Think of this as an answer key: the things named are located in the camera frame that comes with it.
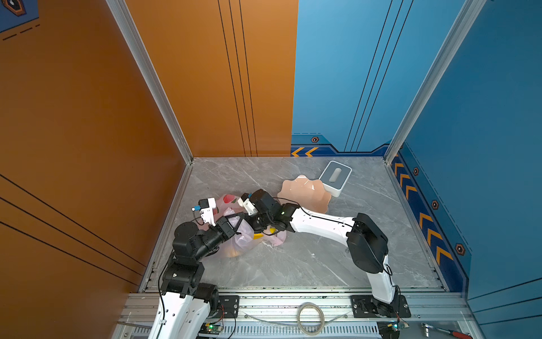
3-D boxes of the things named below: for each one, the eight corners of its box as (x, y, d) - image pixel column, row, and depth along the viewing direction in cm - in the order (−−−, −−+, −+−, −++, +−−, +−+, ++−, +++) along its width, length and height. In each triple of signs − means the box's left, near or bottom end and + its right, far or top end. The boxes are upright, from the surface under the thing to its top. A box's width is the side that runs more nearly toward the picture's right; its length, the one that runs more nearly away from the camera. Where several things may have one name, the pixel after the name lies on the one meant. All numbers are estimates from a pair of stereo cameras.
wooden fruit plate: (276, 201, 104) (276, 195, 100) (287, 177, 114) (287, 171, 110) (325, 216, 98) (327, 211, 94) (332, 189, 108) (334, 183, 104)
